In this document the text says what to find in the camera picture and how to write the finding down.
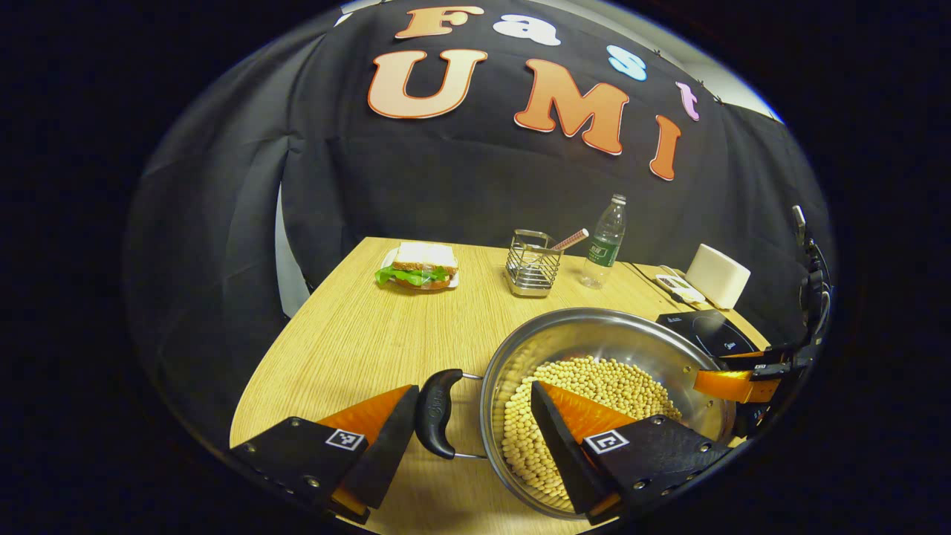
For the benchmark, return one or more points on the white toaster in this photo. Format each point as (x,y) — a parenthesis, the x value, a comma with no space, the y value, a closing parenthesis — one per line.
(717,276)

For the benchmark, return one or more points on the black induction cooktop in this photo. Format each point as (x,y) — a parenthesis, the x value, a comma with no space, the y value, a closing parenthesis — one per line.
(706,331)

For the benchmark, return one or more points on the pile of yellow soybeans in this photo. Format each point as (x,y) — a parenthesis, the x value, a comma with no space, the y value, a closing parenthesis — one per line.
(594,386)

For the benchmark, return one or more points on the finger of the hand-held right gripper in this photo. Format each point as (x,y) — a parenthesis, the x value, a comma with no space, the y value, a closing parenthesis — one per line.
(769,364)
(735,386)

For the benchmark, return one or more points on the sandwich with lettuce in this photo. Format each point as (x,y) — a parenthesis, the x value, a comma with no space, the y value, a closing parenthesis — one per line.
(420,260)

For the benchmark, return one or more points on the white divided dish with beans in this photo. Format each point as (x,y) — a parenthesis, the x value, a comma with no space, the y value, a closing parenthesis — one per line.
(680,286)

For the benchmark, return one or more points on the clear plastic water bottle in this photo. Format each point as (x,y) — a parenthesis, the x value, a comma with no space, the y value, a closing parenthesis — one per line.
(605,245)

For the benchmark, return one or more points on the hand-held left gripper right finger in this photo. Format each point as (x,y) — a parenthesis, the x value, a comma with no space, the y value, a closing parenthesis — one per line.
(557,446)

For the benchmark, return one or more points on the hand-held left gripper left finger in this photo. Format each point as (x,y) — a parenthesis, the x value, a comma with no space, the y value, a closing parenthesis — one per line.
(390,446)

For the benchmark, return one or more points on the striped pink stick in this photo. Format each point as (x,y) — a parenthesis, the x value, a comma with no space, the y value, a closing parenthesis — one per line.
(572,239)

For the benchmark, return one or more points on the black backdrop cloth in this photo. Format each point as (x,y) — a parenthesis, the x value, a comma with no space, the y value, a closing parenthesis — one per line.
(223,223)

